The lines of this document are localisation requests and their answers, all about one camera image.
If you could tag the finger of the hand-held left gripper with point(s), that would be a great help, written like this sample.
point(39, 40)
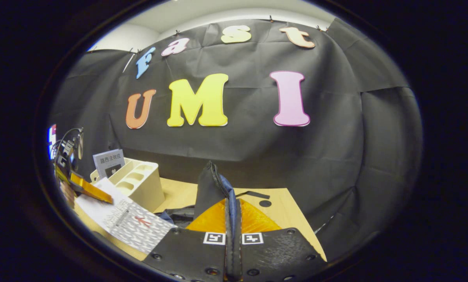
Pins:
point(89, 188)

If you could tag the blue schoolbag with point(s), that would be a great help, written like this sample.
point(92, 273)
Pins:
point(208, 188)

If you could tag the white bookshelf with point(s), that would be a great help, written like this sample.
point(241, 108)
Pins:
point(144, 188)

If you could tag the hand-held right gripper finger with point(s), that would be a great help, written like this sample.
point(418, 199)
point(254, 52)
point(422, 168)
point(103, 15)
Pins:
point(229, 250)
point(238, 250)

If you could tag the black backdrop cloth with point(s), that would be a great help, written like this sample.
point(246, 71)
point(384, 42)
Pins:
point(257, 141)

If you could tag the small black disc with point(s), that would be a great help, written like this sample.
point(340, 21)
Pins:
point(265, 203)

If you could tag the computer monitor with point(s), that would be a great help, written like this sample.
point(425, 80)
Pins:
point(51, 141)

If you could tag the lavender blue book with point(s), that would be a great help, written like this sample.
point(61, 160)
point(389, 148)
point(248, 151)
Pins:
point(108, 160)

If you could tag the white book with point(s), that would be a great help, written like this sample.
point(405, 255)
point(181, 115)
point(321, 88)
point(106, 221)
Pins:
point(136, 227)

